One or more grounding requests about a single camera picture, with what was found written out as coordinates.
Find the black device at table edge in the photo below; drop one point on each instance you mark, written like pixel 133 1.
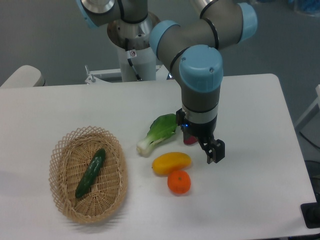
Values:
pixel 311 214

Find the green cucumber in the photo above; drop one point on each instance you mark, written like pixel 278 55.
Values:
pixel 91 173

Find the red object behind gripper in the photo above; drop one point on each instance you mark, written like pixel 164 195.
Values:
pixel 189 140

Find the white chair back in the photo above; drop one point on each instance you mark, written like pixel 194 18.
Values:
pixel 25 76

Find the white furniture frame right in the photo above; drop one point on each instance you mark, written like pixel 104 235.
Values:
pixel 309 113

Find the woven wicker basket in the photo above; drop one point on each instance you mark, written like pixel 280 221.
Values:
pixel 70 159

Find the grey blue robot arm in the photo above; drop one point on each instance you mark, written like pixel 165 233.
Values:
pixel 191 54

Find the yellow mango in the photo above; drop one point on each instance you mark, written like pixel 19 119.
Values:
pixel 170 162

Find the orange tangerine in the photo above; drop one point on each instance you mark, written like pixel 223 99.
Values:
pixel 179 182

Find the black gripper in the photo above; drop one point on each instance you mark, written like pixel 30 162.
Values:
pixel 204 132

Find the green bok choy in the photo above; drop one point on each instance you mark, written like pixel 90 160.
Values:
pixel 162 128

